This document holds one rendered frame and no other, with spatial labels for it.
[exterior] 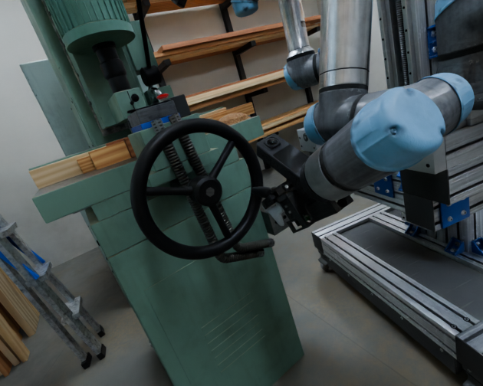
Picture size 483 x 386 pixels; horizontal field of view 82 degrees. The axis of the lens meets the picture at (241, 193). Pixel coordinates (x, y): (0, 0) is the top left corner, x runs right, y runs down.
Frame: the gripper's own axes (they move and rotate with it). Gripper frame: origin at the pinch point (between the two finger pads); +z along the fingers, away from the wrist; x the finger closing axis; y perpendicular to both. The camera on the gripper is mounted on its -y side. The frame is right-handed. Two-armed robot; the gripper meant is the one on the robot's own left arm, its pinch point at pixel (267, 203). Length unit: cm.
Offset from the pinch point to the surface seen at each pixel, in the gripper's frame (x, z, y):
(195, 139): -4.4, 4.4, -21.1
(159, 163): -14.2, 4.8, -19.7
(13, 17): -20, 167, -253
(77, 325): -65, 106, -4
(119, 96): -11.8, 15.0, -44.8
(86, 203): -30.6, 13.8, -21.7
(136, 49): 4, 28, -69
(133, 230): -25.0, 19.2, -12.4
